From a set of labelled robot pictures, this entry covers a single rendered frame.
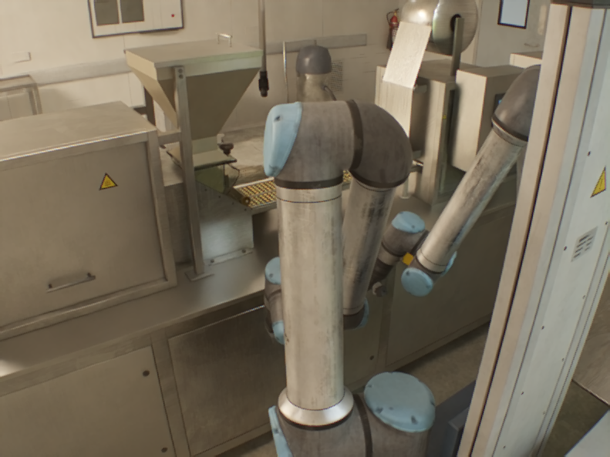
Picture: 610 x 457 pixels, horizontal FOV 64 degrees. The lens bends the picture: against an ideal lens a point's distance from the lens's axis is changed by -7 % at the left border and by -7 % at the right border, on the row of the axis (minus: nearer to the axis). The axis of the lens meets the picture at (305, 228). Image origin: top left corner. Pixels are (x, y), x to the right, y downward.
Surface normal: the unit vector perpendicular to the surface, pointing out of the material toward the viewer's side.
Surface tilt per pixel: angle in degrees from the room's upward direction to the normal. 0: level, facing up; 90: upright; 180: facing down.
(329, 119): 45
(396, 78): 71
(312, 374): 81
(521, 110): 63
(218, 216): 90
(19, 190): 90
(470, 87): 90
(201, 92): 114
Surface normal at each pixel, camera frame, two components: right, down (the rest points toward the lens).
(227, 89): 0.49, 0.72
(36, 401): 0.54, 0.39
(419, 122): -0.84, 0.25
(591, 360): 0.00, -0.88
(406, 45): -0.80, -0.04
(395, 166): 0.40, 0.63
